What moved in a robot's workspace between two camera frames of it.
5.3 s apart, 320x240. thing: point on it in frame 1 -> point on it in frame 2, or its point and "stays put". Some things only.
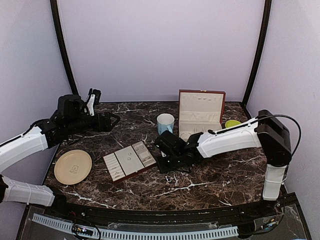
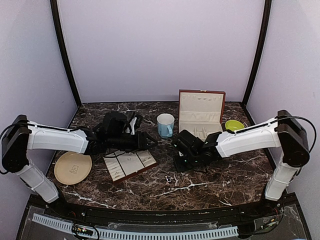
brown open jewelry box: (199, 111) stays put
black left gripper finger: (110, 120) -> (148, 142)
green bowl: (231, 123) stays put
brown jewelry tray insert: (128, 160) stays put
